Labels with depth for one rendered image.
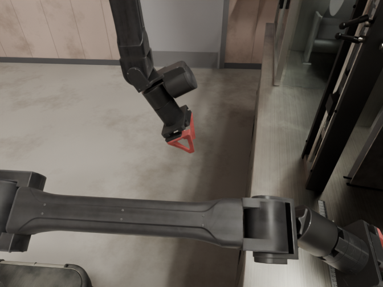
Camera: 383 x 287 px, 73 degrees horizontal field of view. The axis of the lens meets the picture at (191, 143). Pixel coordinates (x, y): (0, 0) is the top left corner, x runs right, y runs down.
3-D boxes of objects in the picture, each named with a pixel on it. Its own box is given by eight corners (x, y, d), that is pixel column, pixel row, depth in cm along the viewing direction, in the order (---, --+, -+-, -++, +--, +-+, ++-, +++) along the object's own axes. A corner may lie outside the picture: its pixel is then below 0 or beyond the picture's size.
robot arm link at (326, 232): (299, 237, 34) (308, 199, 36) (268, 237, 40) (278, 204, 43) (340, 261, 35) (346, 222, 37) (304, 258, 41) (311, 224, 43)
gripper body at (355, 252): (348, 300, 38) (308, 278, 37) (337, 238, 45) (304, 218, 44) (391, 291, 33) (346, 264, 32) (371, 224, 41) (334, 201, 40)
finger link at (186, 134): (203, 136, 73) (187, 111, 68) (203, 153, 67) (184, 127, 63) (183, 145, 75) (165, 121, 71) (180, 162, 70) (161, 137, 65)
